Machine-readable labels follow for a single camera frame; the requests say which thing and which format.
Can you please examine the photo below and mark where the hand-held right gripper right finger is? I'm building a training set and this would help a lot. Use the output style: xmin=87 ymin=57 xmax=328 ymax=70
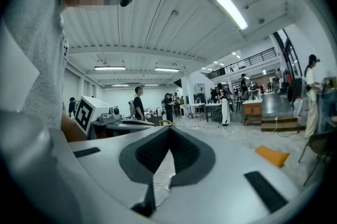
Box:
xmin=152 ymin=125 xmax=302 ymax=224

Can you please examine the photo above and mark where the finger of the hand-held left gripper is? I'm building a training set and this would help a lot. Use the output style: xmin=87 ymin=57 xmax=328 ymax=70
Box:
xmin=105 ymin=123 xmax=158 ymax=138
xmin=122 ymin=119 xmax=156 ymax=126

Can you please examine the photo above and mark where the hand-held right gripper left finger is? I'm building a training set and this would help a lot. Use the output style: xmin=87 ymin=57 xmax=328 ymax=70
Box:
xmin=68 ymin=125 xmax=172 ymax=218

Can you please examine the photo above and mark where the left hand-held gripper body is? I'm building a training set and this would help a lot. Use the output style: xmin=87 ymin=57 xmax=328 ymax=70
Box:
xmin=74 ymin=95 xmax=124 ymax=139

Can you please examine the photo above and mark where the person's left forearm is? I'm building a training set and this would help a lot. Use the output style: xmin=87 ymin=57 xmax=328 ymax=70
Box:
xmin=61 ymin=114 xmax=88 ymax=142

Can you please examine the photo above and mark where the long ceiling light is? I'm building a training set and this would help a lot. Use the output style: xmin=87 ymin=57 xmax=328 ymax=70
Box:
xmin=94 ymin=66 xmax=126 ymax=71
xmin=154 ymin=67 xmax=180 ymax=73
xmin=214 ymin=0 xmax=249 ymax=30

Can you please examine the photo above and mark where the orange cushion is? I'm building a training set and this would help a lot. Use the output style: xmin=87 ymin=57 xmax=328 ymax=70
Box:
xmin=254 ymin=145 xmax=291 ymax=168

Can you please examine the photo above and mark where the white table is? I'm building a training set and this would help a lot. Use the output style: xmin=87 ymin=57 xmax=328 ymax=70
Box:
xmin=189 ymin=103 xmax=206 ymax=121

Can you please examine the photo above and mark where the small wooden cabinet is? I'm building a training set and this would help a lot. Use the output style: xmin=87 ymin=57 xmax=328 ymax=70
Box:
xmin=242 ymin=100 xmax=263 ymax=126

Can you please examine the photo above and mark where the person's grey shirt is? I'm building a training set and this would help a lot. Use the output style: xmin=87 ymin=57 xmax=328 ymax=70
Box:
xmin=0 ymin=0 xmax=70 ymax=130

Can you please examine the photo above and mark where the black folding chair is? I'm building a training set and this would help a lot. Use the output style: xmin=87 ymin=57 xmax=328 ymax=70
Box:
xmin=299 ymin=130 xmax=337 ymax=187

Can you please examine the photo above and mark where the white plastic bag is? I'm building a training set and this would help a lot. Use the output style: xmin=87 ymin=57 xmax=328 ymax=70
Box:
xmin=293 ymin=98 xmax=309 ymax=127

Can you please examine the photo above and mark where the black balcony railing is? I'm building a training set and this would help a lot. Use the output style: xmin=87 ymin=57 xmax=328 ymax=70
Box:
xmin=207 ymin=47 xmax=277 ymax=79

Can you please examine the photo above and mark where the blue draped cloth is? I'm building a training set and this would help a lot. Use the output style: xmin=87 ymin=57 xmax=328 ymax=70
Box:
xmin=315 ymin=88 xmax=337 ymax=135

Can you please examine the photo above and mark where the white floor cable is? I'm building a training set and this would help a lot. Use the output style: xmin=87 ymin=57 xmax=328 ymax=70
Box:
xmin=154 ymin=154 xmax=176 ymax=187

